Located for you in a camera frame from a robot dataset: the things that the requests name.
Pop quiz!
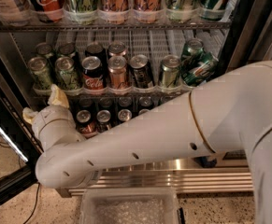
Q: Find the top wire shelf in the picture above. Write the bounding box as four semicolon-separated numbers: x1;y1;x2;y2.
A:
0;22;231;33

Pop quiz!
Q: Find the wire shelf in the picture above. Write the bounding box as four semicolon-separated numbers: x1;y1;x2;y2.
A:
0;22;231;33
32;79;208;101

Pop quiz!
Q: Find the rear dark cola can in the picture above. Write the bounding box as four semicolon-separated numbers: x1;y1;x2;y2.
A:
85;42;107;63

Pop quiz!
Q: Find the black can middle shelf front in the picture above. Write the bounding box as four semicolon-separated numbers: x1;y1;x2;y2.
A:
130;54;154;89

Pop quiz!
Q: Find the bottom shelf orange-black can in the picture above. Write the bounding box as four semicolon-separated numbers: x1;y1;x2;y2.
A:
118;109;133;122

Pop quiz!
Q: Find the top shelf orange can right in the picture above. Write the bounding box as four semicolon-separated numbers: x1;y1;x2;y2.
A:
133;0;162;23

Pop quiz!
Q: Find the top shelf Coca-Cola can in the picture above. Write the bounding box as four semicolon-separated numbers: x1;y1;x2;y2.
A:
30;0;64;23

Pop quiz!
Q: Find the clear plastic bin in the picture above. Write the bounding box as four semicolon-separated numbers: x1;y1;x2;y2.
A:
79;188;185;224

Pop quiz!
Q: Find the red Coca-Cola can middle shelf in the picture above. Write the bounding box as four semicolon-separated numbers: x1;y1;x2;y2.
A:
81;56;105;90

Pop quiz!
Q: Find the middle wire shelf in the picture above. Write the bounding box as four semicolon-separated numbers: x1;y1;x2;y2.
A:
32;79;208;101

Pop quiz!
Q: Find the top shelf 7UP can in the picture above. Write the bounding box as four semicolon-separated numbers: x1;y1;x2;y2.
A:
198;0;229;21

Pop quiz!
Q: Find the bottom shelf black can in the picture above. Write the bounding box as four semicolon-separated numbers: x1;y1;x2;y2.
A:
138;109;149;115

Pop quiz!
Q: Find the open fridge door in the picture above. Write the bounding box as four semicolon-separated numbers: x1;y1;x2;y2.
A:
0;91;40;205

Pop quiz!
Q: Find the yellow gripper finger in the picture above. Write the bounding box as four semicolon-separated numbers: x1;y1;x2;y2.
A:
48;84;69;108
22;107;38;124

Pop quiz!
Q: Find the top shelf pale green can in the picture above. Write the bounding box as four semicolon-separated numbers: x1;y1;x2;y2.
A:
165;0;197;23

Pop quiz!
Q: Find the bottom shelf red cola can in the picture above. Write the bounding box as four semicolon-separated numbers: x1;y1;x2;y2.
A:
76;110;96;136

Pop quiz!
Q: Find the rear orange can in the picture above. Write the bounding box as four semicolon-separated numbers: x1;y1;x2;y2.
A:
107;41;128;58

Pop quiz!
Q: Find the top shelf orange can left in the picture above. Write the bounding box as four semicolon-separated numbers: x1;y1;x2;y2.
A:
98;0;129;24

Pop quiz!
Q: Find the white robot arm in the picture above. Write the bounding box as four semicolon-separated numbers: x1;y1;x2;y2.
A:
32;61;272;224

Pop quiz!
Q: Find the top shelf green LaCroix can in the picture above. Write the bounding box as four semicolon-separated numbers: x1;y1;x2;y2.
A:
64;0;98;25

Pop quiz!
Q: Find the rear green 7UP can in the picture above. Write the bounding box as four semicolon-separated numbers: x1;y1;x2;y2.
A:
180;38;204;65

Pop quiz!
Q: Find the black floor cable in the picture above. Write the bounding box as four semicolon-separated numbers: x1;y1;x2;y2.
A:
0;184;50;224

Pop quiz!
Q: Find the steel fridge bottom grille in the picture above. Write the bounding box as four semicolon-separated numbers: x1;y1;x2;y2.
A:
57;151;253;198

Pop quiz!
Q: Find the pale green can middle shelf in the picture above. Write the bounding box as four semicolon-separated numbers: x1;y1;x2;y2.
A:
159;55;181;88

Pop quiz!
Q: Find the bottom shelf dark can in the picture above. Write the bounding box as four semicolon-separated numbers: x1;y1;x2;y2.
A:
96;110;112;133

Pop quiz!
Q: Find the orange can middle shelf front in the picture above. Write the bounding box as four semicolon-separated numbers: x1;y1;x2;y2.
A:
107;56;129;90

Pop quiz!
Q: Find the top shelf white bottle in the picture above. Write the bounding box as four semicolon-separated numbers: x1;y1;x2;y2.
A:
0;0;30;26

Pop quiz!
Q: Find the tilted green 7UP can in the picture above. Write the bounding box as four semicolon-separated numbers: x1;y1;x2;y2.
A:
181;52;218;87

